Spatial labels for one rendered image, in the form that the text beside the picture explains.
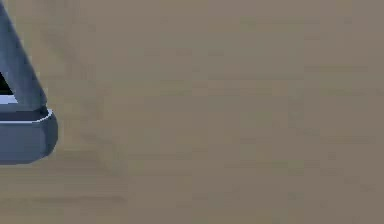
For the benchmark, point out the blue-grey armchair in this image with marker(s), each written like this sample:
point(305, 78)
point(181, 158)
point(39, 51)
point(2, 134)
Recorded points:
point(23, 133)

